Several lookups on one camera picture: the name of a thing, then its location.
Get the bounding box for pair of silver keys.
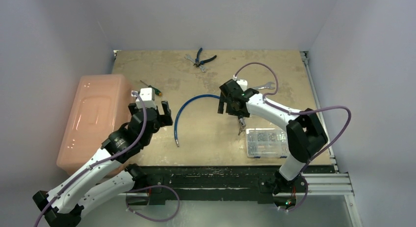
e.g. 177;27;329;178
238;116;246;136

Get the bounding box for blue cable lock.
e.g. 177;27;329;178
174;94;223;148

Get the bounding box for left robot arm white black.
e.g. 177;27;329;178
33;101;173;227

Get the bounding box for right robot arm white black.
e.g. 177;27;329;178
218;79;328;191

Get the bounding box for large silver open wrench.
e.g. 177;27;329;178
252;82;276;90

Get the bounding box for small silver wrench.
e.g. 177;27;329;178
184;54;207;73

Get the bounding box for clear plastic screw box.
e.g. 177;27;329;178
245;128;290;158

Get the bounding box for pink plastic storage box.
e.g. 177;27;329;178
56;74;134;175

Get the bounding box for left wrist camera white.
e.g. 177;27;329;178
131;87;157;109

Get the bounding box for green handled screwdriver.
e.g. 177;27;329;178
140;80;163;97

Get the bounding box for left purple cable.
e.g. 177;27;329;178
34;91;148;227

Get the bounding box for blue handled pliers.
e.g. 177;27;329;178
193;48;217;68

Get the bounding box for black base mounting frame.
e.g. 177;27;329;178
115;164;336;205

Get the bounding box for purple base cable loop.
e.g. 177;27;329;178
125;184;181;223

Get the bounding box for aluminium rail frame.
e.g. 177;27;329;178
299;50;355;196

